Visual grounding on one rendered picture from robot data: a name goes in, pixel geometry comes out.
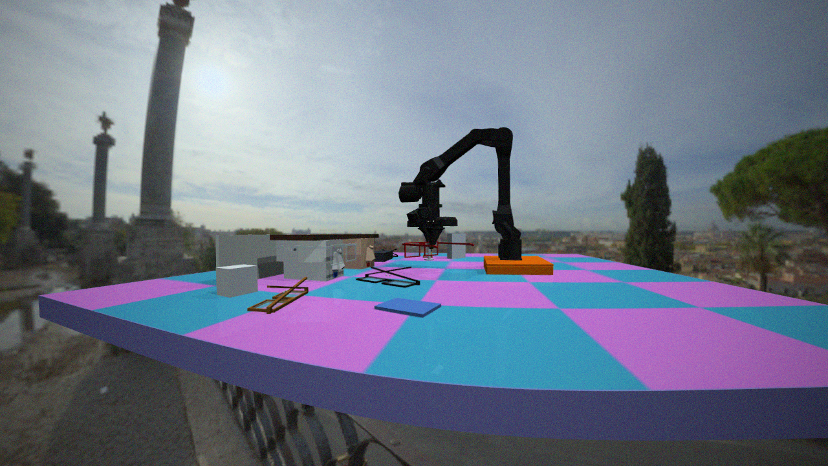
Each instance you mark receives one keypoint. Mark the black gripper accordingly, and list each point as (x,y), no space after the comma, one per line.
(434,227)

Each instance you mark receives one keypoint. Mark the blue flat slab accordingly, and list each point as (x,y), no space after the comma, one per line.
(408,307)

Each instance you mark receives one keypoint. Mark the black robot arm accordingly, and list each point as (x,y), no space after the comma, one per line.
(509,247)

